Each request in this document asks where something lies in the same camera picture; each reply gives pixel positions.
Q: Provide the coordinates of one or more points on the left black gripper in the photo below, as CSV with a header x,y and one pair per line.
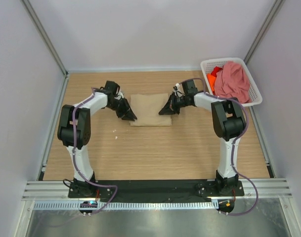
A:
x,y
127,111

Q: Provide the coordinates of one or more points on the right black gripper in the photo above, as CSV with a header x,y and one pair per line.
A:
x,y
170,107

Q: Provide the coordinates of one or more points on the beige t shirt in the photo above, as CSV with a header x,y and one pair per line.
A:
x,y
147,107

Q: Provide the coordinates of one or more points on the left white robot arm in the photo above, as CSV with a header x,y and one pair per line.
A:
x,y
74,131

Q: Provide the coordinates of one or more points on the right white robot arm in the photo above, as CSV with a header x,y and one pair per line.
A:
x,y
229,124

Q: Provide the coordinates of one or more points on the orange t shirt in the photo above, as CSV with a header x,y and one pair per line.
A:
x,y
211,80

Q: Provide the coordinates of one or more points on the white plastic basket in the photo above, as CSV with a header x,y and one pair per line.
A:
x,y
207,66

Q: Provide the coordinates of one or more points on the red t shirt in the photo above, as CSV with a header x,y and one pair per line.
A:
x,y
216,70

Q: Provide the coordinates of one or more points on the pink t shirt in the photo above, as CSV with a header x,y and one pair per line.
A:
x,y
232,81

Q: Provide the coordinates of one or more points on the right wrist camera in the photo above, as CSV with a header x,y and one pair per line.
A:
x,y
189,87

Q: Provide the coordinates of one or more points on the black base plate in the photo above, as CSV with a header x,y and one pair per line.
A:
x,y
169,191

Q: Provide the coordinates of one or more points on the white slotted cable duct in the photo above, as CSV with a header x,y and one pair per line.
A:
x,y
88,205

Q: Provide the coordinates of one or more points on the aluminium frame rail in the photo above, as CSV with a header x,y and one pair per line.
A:
x,y
50,190

